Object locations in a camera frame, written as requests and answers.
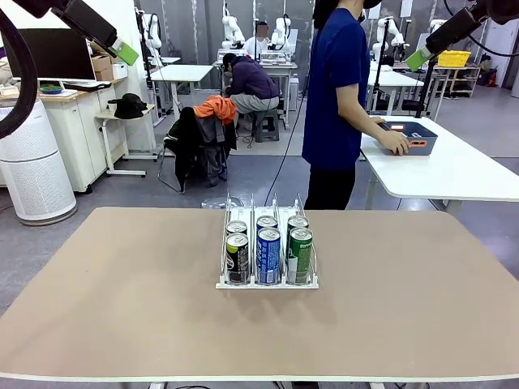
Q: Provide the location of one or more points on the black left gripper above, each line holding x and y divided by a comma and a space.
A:
75, 16

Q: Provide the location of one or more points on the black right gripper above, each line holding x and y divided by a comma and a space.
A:
470, 22

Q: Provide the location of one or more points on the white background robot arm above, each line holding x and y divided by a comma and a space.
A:
151, 36
233, 30
436, 26
281, 32
387, 30

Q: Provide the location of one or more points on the person's right forearm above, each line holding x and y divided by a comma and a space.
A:
363, 125

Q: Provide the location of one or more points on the green beverage can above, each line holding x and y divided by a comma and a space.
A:
302, 255
298, 221

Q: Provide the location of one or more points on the white can dispenser rack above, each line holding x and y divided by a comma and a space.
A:
267, 285

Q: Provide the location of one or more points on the person's left hand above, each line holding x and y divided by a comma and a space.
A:
379, 120

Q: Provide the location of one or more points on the person's right hand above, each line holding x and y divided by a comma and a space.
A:
395, 142

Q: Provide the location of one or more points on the small white box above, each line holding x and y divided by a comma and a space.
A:
120, 71

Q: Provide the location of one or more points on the small cardboard box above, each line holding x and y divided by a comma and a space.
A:
105, 75
100, 62

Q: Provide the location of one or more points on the black stand pole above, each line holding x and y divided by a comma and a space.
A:
426, 89
380, 73

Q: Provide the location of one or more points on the white desk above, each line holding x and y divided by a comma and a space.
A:
182, 73
393, 79

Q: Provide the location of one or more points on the yellow plastic crate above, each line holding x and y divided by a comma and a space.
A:
454, 58

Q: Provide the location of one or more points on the black hat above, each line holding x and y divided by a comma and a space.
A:
129, 105

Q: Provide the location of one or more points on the wooden shelf unit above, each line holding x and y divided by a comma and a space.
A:
466, 81

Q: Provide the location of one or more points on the black computer monitor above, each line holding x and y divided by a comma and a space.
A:
52, 52

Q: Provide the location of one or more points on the red fire extinguisher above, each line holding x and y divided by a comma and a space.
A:
491, 77

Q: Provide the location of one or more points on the green plate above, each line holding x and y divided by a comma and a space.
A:
50, 88

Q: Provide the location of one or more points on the person in blue shirt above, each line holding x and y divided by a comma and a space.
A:
336, 81

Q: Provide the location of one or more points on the small white side table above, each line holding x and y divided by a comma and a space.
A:
106, 146

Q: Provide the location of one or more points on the black jacket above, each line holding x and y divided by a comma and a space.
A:
184, 138

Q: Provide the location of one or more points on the orange jacket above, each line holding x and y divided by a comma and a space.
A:
215, 107

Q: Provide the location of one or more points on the large white table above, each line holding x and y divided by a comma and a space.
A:
446, 174

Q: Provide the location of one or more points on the black metal chair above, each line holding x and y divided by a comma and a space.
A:
159, 172

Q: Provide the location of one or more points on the seated person purple hoodie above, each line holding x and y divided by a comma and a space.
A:
251, 81

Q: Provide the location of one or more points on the grey garment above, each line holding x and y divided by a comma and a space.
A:
213, 154

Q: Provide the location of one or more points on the person in white shirt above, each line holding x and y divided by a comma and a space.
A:
259, 42

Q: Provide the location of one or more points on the white workbench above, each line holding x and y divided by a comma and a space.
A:
280, 69

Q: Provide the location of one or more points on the white air purifier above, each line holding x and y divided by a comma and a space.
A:
36, 174

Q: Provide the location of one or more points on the grey plastic stool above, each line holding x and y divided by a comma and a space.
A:
265, 121

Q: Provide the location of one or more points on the black Pepsi can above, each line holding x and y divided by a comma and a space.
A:
239, 259
236, 227

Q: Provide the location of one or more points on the blue Pocari Sweat can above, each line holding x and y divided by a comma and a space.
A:
267, 221
268, 255

